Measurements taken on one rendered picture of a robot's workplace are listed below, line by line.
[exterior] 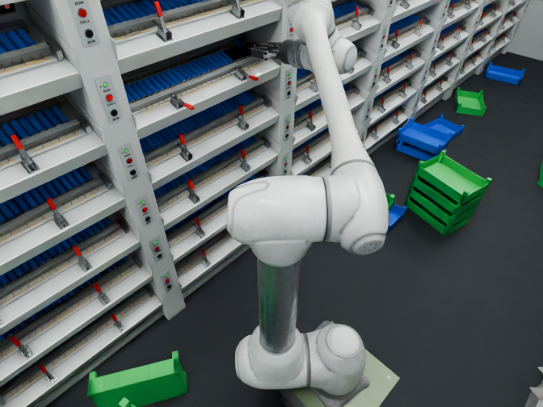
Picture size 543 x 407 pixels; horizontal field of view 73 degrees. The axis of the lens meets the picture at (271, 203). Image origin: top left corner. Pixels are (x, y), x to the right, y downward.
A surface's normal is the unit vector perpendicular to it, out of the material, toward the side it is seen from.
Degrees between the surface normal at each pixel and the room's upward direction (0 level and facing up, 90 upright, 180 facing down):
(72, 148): 19
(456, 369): 0
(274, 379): 83
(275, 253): 92
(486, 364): 0
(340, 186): 11
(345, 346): 6
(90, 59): 90
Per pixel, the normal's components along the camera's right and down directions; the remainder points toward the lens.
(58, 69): 0.25, -0.53
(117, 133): 0.73, 0.48
